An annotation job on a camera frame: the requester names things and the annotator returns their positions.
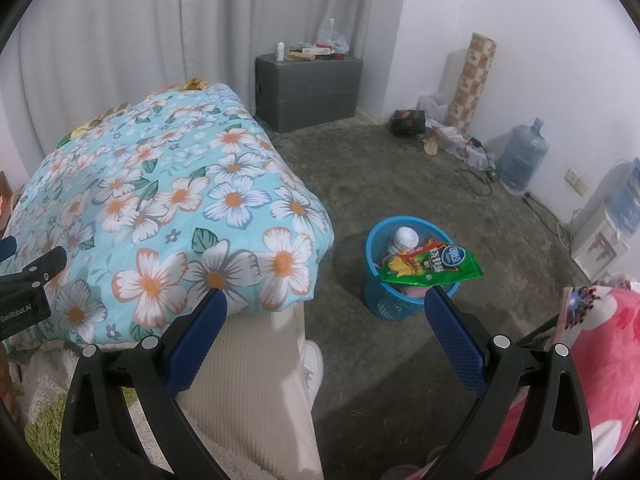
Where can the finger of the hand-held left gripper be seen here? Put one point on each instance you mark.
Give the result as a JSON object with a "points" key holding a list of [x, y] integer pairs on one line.
{"points": [[42, 267], [6, 249]]}

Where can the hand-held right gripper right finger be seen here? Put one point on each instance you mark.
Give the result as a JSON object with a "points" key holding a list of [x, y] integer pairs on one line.
{"points": [[457, 345]]}

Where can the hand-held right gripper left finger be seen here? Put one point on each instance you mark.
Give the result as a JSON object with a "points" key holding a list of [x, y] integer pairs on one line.
{"points": [[197, 345]]}

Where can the blue plastic wastebasket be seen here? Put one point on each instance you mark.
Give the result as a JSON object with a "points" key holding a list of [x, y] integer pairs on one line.
{"points": [[395, 305]]}

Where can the green snack bag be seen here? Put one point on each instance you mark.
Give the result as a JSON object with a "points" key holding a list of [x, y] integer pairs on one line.
{"points": [[435, 262]]}

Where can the white round plastic cup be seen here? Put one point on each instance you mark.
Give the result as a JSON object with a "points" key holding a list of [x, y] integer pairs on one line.
{"points": [[404, 240]]}

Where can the person's leg in beige pants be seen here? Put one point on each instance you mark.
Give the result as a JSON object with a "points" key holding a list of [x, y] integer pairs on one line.
{"points": [[250, 400]]}

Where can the green and white rug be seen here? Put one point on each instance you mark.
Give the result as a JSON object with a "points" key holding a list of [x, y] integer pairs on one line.
{"points": [[35, 415]]}

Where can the white shoe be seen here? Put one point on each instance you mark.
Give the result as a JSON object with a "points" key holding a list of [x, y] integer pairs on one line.
{"points": [[314, 370]]}

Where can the floral light blue blanket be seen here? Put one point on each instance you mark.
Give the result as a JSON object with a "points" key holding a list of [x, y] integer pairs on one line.
{"points": [[190, 195]]}

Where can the pink floral blanket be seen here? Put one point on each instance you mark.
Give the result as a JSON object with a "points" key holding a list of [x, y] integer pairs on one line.
{"points": [[607, 375]]}

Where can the white water dispenser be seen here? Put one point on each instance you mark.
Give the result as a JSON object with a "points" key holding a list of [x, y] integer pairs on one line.
{"points": [[597, 247]]}

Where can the blue water jug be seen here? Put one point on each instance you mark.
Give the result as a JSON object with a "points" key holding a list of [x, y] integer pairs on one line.
{"points": [[522, 155], [625, 197]]}

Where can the white plastic bags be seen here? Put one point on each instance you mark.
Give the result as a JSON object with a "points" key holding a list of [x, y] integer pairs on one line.
{"points": [[450, 132]]}

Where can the black box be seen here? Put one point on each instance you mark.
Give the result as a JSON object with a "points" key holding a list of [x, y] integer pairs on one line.
{"points": [[407, 122]]}

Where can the gold wrapper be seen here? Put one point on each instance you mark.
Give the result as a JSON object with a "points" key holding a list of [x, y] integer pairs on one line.
{"points": [[195, 84]]}

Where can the white curtain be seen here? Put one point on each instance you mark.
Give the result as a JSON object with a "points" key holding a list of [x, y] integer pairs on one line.
{"points": [[140, 25]]}

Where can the patterned rolled mat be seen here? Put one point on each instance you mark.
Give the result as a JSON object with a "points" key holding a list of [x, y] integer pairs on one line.
{"points": [[470, 80]]}

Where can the grey cabinet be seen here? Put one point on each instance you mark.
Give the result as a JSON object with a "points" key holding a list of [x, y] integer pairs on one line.
{"points": [[310, 92]]}

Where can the small white bottle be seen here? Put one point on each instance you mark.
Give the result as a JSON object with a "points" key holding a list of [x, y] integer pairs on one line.
{"points": [[281, 52]]}

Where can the tan wooden block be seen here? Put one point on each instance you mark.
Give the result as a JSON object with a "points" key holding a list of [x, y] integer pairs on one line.
{"points": [[301, 55]]}

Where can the clear plastic bag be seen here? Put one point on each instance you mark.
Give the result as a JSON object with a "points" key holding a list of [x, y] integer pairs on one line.
{"points": [[335, 37]]}

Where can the white wall socket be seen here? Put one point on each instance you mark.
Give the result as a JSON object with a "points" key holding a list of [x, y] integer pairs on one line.
{"points": [[576, 181]]}

